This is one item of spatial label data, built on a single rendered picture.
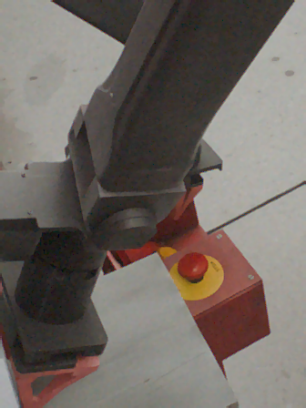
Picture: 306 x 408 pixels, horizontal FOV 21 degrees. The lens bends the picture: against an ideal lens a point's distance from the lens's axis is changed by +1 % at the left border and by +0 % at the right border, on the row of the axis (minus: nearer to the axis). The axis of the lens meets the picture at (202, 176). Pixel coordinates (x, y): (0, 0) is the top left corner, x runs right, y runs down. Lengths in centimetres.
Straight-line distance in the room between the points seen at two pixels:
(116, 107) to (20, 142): 211
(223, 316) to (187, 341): 32
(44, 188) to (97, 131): 8
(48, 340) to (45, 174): 13
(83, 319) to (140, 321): 11
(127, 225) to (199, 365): 22
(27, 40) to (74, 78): 32
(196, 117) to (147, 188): 7
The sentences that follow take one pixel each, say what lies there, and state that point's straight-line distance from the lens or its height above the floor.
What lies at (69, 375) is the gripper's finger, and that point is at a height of 105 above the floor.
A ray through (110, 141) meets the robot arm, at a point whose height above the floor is 129.
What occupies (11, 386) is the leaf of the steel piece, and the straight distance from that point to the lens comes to 74.
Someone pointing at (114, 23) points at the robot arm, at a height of 113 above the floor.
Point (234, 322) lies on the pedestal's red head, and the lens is 106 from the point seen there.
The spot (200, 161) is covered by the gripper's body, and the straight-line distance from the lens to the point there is 104.
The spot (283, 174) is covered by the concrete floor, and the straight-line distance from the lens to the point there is 225.
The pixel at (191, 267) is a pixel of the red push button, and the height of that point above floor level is 81.
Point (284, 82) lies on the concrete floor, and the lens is 255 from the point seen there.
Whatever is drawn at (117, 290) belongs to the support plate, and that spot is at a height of 100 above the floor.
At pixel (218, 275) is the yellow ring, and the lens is 104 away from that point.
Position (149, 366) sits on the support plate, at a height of 100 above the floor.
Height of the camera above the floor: 160
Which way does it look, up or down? 44 degrees down
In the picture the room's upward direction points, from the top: 12 degrees counter-clockwise
